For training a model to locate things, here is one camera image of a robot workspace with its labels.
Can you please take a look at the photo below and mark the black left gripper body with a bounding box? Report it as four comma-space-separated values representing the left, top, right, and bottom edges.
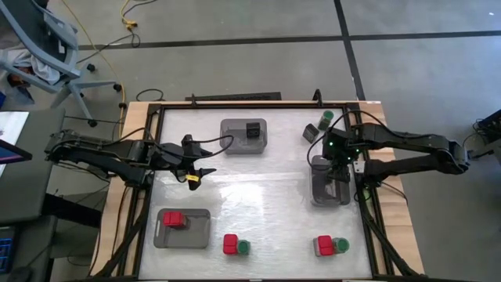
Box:
156, 143, 205, 180

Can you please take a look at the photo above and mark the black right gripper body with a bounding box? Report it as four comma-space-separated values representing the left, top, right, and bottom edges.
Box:
321, 130, 367, 168

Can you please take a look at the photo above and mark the black pepper green tin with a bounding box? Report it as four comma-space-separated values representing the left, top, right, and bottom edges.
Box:
245, 121, 262, 140
301, 123, 320, 144

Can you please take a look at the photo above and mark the grey translucent plastic bin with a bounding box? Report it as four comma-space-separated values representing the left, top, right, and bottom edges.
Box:
310, 154, 352, 208
153, 208, 212, 250
219, 117, 269, 156

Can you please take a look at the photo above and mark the black power strip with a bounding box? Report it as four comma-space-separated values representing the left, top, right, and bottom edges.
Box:
185, 92, 283, 102

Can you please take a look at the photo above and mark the grey office chair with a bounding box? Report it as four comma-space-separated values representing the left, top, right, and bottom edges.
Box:
0, 0, 123, 128

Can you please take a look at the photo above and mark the grey desk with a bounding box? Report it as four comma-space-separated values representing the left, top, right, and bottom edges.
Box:
0, 108, 67, 282

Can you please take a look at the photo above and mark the black equipment box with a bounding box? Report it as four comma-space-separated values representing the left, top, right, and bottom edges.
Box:
471, 108, 501, 161

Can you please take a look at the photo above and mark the dark tablet screen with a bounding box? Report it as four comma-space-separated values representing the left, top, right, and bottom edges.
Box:
0, 139, 34, 165

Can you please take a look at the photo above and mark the white sheet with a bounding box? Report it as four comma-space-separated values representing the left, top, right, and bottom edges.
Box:
0, 111, 31, 148

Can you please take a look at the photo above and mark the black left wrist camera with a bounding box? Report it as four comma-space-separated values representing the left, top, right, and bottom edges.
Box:
181, 133, 214, 158

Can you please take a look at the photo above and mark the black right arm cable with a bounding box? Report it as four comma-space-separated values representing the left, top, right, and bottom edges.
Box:
306, 110, 387, 168

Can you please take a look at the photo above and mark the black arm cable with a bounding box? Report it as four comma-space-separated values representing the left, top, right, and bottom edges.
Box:
306, 110, 387, 168
195, 134, 235, 160

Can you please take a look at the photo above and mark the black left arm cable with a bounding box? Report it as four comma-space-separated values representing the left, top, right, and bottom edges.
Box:
195, 134, 235, 160

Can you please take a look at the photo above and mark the black floor cable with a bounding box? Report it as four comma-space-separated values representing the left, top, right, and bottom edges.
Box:
76, 33, 142, 66
135, 88, 166, 103

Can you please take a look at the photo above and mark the black table frame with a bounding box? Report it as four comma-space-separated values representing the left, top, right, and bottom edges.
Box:
92, 89, 424, 282

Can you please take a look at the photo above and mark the yellow floor cable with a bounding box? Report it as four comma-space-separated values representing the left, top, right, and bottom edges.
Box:
60, 0, 139, 138

